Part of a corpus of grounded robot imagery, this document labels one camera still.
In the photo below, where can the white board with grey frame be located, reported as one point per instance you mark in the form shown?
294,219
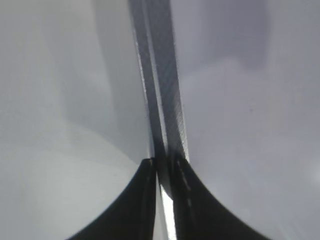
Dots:
90,88

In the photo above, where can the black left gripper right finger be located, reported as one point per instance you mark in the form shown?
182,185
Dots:
198,215

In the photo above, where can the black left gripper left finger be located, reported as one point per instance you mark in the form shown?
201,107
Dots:
132,215

